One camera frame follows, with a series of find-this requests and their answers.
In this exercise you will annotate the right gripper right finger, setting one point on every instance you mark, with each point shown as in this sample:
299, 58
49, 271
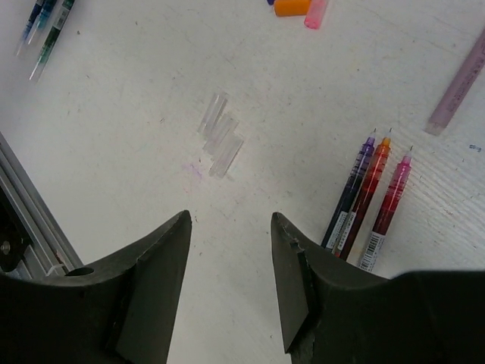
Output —
332, 312

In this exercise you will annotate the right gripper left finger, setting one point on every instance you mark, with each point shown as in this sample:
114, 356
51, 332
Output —
119, 309

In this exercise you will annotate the red highlighter pen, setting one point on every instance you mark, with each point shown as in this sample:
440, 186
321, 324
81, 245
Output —
386, 212

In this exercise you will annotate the orange red pen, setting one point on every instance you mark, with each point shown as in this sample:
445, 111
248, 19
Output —
363, 199

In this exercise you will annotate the purple highlighter pen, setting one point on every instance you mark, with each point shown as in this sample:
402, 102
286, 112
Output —
349, 192

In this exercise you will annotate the clear purple pen cap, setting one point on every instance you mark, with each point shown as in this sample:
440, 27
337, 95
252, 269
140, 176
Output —
225, 154

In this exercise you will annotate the pink highlighter pen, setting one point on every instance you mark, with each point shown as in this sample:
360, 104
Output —
457, 89

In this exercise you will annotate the clear pink pen cap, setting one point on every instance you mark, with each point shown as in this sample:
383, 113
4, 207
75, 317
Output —
315, 14

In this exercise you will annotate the orange marker cap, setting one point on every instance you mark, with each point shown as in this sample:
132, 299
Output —
291, 8

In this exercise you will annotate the green pen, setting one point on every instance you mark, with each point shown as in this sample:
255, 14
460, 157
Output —
51, 39

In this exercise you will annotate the dark blue pen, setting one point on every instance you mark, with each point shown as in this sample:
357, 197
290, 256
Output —
29, 25

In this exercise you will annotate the clear orange pen cap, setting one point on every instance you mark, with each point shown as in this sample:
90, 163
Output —
225, 125

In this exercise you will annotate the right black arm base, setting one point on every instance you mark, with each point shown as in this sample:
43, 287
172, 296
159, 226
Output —
14, 236

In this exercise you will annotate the aluminium table frame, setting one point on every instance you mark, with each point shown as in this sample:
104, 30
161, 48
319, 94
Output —
50, 253

